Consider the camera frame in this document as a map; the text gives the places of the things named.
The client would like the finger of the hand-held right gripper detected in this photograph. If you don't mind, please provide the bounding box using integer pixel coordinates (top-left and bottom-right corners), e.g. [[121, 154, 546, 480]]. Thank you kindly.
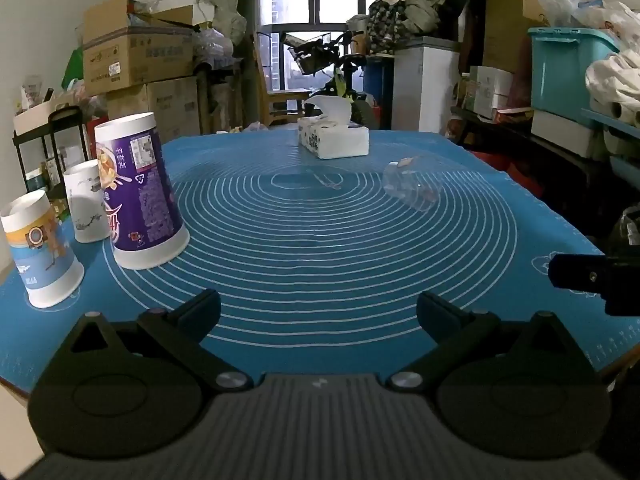
[[547, 253, 640, 317]]

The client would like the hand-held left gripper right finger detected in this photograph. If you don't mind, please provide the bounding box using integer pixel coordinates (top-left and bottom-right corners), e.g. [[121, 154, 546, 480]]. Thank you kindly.
[[387, 290, 582, 393]]

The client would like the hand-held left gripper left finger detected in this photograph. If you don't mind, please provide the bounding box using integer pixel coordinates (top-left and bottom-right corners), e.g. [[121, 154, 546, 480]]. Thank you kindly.
[[60, 288, 253, 394]]

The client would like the clear plastic cup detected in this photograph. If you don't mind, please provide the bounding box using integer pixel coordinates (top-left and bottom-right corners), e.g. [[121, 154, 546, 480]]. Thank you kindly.
[[382, 155, 444, 213]]

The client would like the purple instant noodle cup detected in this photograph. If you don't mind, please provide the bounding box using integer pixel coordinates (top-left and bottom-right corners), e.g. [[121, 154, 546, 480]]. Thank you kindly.
[[94, 112, 191, 270]]

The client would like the white ink-print paper cup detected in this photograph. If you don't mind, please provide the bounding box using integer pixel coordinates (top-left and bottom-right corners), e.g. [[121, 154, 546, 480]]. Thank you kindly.
[[63, 159, 112, 244]]

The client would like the blue and orange paper cup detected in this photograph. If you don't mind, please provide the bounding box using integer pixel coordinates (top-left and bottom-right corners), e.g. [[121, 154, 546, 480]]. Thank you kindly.
[[0, 190, 85, 310]]

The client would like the blue silicone baking mat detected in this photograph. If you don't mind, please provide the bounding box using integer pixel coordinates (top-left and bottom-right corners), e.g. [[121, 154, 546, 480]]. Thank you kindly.
[[0, 127, 640, 396]]

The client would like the flat white box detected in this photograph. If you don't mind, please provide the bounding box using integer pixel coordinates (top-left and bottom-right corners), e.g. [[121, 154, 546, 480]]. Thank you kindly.
[[530, 108, 609, 157]]

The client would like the dark side table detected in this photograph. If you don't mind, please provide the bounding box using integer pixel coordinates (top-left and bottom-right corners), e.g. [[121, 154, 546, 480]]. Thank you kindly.
[[449, 104, 617, 202]]

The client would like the white plastic bags pile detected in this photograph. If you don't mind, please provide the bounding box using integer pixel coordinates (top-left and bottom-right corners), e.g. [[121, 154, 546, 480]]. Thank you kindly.
[[584, 49, 640, 129]]

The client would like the white tissue box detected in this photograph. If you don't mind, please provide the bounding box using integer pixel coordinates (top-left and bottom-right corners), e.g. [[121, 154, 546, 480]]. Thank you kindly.
[[297, 95, 370, 160]]

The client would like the teal plastic storage bin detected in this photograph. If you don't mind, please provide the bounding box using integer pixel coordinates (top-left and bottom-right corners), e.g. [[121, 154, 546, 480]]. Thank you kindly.
[[528, 27, 621, 116]]

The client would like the small white carton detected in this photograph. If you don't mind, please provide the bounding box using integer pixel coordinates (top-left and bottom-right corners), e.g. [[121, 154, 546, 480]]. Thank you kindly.
[[469, 65, 516, 120]]

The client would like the plain cardboard box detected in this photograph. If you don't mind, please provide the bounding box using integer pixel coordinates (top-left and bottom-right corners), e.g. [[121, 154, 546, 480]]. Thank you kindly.
[[106, 76, 204, 142]]

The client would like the wooden chair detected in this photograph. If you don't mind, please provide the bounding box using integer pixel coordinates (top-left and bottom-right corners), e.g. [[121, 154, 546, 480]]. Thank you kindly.
[[254, 35, 314, 127]]

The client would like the white cabinet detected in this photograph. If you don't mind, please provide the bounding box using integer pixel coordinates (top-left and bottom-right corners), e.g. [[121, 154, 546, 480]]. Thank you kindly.
[[392, 37, 461, 134]]

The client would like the black metal rack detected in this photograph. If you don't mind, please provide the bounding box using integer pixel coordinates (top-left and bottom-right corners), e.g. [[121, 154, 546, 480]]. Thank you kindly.
[[12, 107, 99, 197]]

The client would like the tall cardboard box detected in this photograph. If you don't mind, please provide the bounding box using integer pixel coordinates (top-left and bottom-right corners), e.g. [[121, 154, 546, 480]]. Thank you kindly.
[[482, 0, 552, 74]]

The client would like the black bicycle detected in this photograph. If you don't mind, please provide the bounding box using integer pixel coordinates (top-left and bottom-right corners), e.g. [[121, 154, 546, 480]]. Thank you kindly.
[[282, 29, 382, 129]]

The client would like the open cardboard box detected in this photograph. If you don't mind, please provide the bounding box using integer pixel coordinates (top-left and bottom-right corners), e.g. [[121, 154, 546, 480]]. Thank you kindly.
[[82, 0, 196, 97]]

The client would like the translucent plastic bag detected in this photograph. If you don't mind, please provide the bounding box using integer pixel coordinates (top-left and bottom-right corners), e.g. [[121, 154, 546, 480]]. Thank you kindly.
[[532, 0, 640, 44]]

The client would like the floral cloth bundle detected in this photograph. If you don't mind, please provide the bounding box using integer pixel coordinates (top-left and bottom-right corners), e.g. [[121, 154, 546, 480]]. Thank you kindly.
[[368, 0, 442, 54]]

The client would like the pale tied curtain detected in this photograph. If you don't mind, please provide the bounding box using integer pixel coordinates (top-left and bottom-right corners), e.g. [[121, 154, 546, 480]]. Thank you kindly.
[[187, 0, 249, 42]]

